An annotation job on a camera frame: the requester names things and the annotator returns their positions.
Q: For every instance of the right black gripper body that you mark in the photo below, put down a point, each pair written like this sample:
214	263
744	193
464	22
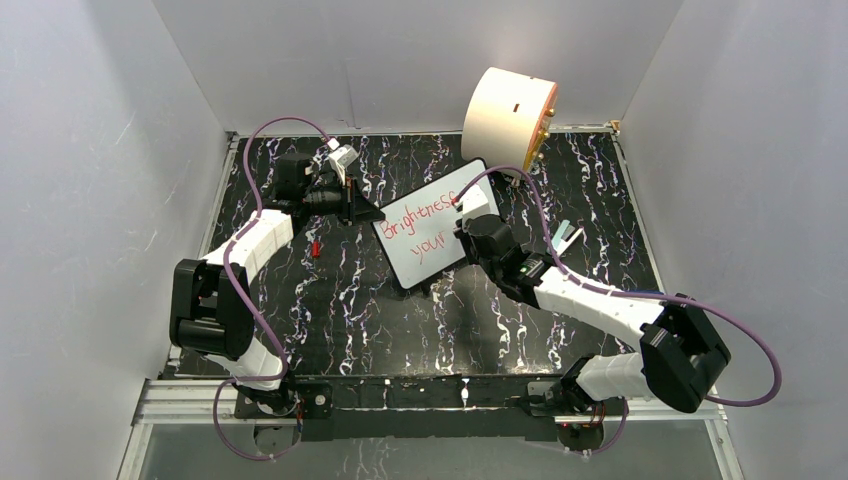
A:
465	236

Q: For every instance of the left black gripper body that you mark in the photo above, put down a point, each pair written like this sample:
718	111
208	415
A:
347	202

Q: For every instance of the white whiteboard black frame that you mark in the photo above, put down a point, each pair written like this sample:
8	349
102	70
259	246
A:
417	233

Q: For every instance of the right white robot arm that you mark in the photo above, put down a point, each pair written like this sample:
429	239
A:
677	353

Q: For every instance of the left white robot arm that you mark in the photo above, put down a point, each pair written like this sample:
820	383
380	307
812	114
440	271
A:
212	310

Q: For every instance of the light blue whiteboard eraser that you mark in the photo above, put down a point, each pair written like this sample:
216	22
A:
565	236

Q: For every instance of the white cylindrical drum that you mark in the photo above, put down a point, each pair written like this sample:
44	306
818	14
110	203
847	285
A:
507	120

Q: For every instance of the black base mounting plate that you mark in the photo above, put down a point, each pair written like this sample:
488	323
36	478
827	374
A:
424	404

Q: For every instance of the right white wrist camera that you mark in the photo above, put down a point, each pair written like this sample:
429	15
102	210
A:
474	203

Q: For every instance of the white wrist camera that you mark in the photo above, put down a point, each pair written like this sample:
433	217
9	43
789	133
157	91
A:
474	203
340	157

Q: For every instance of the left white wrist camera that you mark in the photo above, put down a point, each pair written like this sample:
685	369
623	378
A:
340	157

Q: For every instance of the aluminium frame rail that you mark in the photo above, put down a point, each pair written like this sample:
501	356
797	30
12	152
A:
191	400

